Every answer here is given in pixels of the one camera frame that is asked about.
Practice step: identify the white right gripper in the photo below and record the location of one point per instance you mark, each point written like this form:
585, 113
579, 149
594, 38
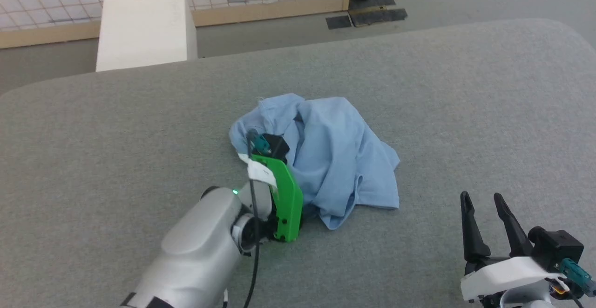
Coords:
507, 275

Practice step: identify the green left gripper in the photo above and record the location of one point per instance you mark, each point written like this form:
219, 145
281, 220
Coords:
286, 201

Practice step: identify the light blue garment white lining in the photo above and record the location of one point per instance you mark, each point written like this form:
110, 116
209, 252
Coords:
335, 159

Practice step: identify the grey fabric padded platform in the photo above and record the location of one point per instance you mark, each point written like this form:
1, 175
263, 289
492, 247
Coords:
116, 149

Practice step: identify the small black floor mat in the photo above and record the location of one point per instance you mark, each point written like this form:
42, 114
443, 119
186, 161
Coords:
338, 22

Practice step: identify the wooden framed grid partition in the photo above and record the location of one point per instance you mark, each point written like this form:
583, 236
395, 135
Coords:
260, 10

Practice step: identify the long black floor mat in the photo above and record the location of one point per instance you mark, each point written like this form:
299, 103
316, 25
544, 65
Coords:
379, 16

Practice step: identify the black floor mat under stand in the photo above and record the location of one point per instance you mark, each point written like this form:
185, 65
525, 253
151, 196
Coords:
375, 1

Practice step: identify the white rectangular box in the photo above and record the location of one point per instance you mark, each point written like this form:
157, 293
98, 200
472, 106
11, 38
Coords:
144, 33

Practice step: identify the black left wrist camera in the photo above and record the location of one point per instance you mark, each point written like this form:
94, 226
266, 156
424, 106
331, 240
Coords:
277, 145

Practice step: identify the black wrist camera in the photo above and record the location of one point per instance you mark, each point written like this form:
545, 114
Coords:
558, 245
277, 145

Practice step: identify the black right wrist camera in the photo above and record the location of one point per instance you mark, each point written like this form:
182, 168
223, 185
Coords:
558, 245

